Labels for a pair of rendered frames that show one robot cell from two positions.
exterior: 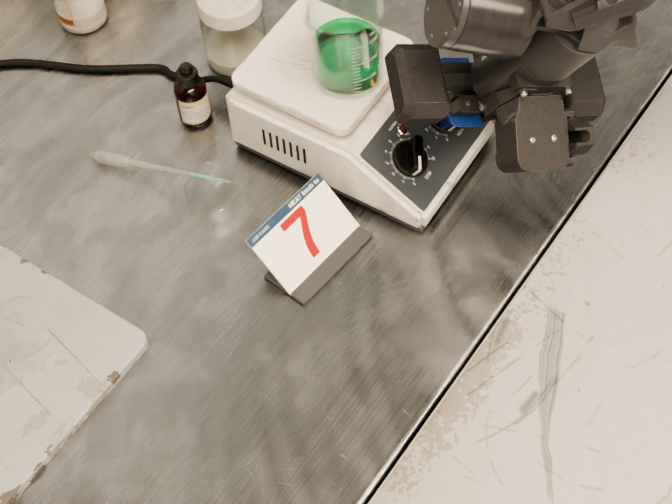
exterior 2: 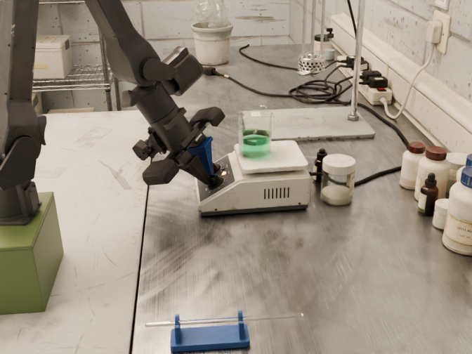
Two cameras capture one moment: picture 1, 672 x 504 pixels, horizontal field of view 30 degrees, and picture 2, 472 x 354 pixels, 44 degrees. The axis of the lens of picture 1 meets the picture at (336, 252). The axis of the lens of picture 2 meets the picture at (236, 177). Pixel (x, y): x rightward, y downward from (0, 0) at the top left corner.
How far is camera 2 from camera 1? 162 cm
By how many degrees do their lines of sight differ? 91
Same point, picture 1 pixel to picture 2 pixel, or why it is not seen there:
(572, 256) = (134, 201)
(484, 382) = (139, 169)
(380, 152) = (223, 161)
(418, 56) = (209, 110)
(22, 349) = (279, 127)
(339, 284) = not seen: hidden behind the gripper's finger
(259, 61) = (291, 146)
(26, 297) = (294, 132)
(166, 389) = (232, 139)
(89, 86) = (369, 172)
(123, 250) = not seen: hidden behind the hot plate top
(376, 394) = not seen: hidden behind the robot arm
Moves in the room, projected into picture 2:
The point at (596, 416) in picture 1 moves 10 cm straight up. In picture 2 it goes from (95, 176) to (89, 130)
